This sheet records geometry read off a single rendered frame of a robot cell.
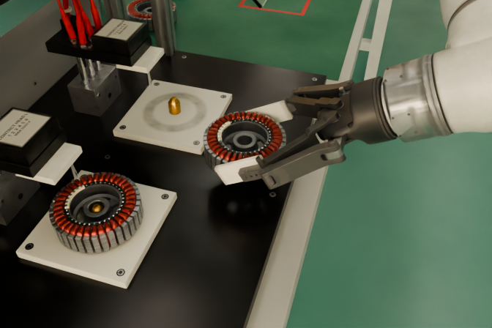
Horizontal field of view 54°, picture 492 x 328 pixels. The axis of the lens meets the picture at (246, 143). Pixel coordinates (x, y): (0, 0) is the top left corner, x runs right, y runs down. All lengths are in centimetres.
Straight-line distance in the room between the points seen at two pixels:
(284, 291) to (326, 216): 108
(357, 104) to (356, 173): 130
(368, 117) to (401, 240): 115
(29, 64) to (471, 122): 68
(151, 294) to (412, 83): 38
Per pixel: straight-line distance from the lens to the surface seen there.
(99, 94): 84
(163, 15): 95
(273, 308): 61
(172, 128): 78
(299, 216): 69
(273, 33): 110
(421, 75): 54
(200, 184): 70
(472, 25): 56
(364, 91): 56
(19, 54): 88
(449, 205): 184
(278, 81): 90
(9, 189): 70
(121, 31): 77
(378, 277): 158
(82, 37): 78
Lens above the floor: 128
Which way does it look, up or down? 42 degrees down
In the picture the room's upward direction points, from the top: straight up
